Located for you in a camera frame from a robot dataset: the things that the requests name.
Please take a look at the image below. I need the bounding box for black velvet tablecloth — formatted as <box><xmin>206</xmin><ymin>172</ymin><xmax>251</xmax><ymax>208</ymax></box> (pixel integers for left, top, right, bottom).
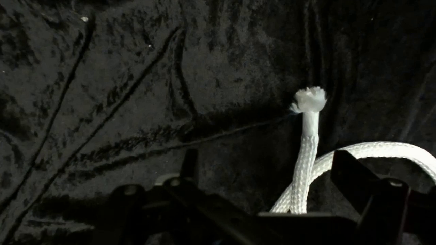
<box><xmin>0</xmin><ymin>0</ymin><xmax>436</xmax><ymax>245</ymax></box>

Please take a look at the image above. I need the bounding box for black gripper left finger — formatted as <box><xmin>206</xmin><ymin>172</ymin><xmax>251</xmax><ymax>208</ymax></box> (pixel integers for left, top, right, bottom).
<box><xmin>90</xmin><ymin>148</ymin><xmax>202</xmax><ymax>245</ymax></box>

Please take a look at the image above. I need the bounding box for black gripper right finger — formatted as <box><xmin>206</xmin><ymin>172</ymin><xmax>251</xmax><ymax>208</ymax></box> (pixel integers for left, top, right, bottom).
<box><xmin>330</xmin><ymin>149</ymin><xmax>436</xmax><ymax>245</ymax></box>

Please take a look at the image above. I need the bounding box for white braided rope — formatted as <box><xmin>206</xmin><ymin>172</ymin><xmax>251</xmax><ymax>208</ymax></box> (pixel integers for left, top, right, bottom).
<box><xmin>270</xmin><ymin>86</ymin><xmax>436</xmax><ymax>216</ymax></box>

